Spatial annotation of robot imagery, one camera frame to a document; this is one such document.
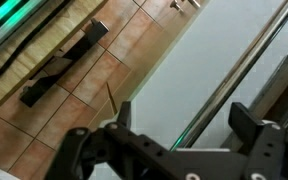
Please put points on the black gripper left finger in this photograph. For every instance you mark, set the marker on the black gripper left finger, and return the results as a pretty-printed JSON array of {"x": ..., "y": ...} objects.
[{"x": 130, "y": 156}]

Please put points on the wooden platform board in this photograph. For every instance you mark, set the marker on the wooden platform board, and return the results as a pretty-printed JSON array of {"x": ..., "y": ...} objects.
[{"x": 30, "y": 46}]

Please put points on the black stand leg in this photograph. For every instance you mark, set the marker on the black stand leg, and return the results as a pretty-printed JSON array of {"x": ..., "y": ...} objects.
[{"x": 31, "y": 94}]

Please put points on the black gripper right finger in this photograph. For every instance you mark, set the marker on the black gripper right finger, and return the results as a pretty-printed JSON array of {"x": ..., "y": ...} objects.
[{"x": 265, "y": 143}]

